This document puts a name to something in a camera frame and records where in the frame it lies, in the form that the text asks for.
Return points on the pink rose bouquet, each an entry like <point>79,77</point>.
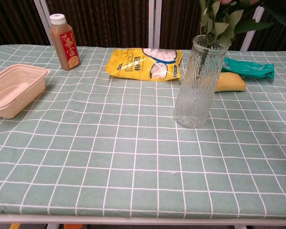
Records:
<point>228,21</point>

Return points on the clear glass jar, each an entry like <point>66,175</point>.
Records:
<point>197,83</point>

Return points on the yellow marshmallow bag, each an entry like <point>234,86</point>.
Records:
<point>145,64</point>

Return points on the green checkered tablecloth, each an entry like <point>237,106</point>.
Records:
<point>109,155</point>

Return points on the yellow sponge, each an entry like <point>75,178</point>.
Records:
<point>230,83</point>

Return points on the dark folding screen panels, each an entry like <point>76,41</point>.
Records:
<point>109,21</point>

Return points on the brown juice bottle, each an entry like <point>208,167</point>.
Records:
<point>65,45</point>

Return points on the teal plastic snack bag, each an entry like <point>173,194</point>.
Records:
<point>250,69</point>

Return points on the beige lunch box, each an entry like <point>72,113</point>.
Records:
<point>14,89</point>

